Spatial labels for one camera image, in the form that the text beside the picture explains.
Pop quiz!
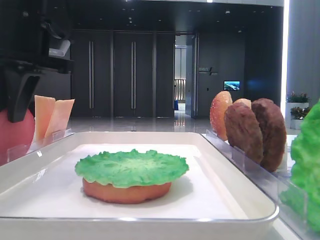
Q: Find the right orange cheese slice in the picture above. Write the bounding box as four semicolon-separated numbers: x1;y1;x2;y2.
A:
44;99;75;138

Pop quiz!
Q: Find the right dark meat patty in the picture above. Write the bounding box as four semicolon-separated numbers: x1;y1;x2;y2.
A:
251;98;287;172

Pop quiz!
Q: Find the right clear acrylic rack rail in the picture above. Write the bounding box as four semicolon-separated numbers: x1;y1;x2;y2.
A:
205;130;320;240

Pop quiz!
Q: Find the green lettuce leaf in rack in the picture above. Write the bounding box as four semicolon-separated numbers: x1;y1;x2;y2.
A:
280;103;320;234

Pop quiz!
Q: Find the white planter with flowers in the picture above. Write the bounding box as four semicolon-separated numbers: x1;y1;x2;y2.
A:
285;91;310;128

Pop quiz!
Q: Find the bun slice under lettuce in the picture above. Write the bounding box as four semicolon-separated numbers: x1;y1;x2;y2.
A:
82;178;172;204

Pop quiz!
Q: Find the left clear acrylic rack rail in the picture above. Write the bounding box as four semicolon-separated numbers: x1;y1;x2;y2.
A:
4;128;73;164

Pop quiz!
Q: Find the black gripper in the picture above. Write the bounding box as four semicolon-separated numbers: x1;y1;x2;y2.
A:
0;0;74;123

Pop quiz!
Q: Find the left brown meat patty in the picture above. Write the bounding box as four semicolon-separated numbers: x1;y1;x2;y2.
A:
224;102;263;164

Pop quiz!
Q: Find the red tomato slice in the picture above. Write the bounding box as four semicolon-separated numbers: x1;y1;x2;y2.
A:
0;109;35;166

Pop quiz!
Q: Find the left orange cheese slice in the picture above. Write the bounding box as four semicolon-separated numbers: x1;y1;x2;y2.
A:
34;95;56;142

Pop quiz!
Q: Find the white rectangular metal tray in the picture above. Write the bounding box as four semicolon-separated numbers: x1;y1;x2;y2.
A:
0;132;280;240

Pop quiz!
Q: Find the left top bun slice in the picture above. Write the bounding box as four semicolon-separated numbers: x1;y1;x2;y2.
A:
209;91;233;141

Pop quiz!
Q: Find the right top bun slice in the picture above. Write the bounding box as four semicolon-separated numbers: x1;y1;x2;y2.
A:
233;98;252;109

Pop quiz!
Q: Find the clear acrylic rack rail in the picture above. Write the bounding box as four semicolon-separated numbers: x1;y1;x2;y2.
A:
4;128;73;164
205;130;320;240

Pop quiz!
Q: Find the wall mounted display screen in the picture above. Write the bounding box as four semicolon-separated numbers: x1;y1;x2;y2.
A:
223;81;240;91

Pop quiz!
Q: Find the green lettuce leaf on tray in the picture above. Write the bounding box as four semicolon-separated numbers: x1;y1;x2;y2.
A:
74;149;190;189

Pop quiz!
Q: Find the orange cheese slice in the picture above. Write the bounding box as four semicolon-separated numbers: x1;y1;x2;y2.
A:
34;95;56;142
44;99;75;138

